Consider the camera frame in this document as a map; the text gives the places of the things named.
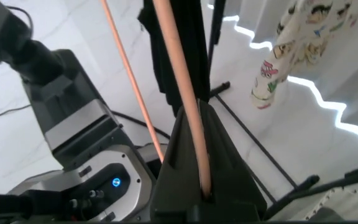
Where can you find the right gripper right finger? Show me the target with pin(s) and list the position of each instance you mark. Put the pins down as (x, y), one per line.
(232, 186)

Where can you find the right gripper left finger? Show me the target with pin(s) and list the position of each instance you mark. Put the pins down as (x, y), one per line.
(176, 180)

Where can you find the pink clothes hanger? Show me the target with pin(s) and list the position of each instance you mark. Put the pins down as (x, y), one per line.
(182, 77)

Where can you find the black garment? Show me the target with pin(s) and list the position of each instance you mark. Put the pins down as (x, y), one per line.
(191, 46)

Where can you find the cream printed garment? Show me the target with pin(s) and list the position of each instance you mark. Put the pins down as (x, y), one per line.
(291, 37)

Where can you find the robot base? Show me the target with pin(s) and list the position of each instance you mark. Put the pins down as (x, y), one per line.
(73, 124)

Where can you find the white laundry basket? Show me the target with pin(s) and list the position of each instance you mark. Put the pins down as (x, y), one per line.
(346, 202)

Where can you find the black clothes rack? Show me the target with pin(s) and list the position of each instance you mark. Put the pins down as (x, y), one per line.
(216, 31)

